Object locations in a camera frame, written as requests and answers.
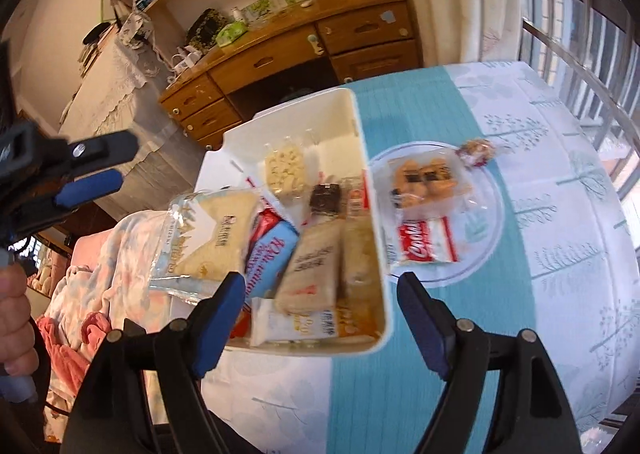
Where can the stack of books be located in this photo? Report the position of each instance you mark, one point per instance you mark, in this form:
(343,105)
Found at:
(95,43)

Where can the floral cloth bag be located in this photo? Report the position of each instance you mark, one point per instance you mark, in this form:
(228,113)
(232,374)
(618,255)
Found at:
(135,26)

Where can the window with metal guard bars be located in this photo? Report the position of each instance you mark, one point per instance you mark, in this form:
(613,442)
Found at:
(600,18)

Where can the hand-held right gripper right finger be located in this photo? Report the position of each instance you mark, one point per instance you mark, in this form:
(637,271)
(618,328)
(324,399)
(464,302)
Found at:
(422,324)

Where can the person's left hand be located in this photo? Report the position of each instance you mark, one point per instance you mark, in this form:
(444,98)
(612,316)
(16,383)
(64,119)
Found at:
(15,319)

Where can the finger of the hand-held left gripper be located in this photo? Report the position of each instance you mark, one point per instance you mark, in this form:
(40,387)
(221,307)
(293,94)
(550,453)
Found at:
(100,147)
(90,186)

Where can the green tissue pack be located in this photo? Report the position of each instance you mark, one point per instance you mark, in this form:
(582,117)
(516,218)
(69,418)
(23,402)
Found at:
(231,33)

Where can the brownie packet with red edge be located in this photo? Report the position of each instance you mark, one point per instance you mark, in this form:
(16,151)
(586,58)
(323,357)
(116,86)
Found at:
(325,196)

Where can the wooden desk with drawers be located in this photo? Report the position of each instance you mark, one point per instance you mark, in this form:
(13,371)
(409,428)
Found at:
(280,53)

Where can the floral pastel blanket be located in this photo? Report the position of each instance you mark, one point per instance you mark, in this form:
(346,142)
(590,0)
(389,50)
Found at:
(130,254)

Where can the black floral pencil case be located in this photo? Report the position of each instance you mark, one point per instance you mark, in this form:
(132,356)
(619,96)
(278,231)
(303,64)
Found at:
(205,28)

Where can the small white bottle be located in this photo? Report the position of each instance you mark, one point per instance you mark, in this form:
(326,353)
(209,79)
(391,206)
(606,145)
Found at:
(236,13)

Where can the person's dark clothing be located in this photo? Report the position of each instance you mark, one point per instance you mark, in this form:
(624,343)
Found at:
(240,434)

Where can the white lace cloth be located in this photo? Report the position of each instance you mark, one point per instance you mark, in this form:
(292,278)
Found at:
(115,98)

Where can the triangular sandwich packet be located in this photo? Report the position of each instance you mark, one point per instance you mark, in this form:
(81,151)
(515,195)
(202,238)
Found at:
(225,234)

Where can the clear biscuit packet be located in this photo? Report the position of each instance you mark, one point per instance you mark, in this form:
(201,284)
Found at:
(430,178)

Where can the blue white snack packet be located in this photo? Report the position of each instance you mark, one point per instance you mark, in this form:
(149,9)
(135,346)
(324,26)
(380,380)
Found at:
(272,254)

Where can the white power strip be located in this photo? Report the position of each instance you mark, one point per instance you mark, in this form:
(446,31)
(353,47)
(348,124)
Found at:
(187,61)

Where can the beige plush toy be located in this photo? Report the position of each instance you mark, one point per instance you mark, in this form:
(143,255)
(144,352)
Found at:
(42,274)

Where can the small nut packet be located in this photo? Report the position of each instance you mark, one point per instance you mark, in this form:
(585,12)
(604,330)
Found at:
(477,152)

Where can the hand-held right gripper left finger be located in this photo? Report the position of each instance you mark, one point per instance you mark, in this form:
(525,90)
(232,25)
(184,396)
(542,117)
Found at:
(215,324)

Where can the white plastic storage box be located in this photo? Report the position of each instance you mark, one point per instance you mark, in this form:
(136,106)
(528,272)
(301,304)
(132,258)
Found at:
(305,118)

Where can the pink fleece blanket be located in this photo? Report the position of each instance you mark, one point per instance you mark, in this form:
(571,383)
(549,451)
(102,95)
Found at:
(70,354)

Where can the red white cookie packet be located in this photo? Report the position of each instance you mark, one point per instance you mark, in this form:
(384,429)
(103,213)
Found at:
(425,244)

